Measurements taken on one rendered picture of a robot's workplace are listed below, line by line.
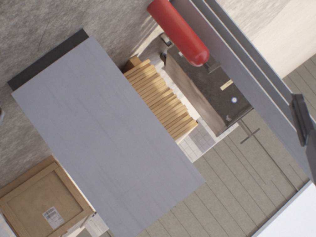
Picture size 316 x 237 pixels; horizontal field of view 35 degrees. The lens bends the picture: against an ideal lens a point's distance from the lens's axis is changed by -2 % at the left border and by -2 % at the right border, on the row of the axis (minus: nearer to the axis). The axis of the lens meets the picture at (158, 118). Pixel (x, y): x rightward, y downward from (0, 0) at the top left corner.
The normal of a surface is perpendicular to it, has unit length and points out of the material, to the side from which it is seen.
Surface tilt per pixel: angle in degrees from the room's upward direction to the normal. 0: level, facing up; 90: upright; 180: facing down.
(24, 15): 0
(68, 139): 90
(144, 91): 90
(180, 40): 90
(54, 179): 90
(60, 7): 0
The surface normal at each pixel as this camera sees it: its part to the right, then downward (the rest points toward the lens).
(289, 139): -0.73, 0.49
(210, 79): 0.01, -0.16
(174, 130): 0.29, -0.36
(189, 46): -0.33, 0.11
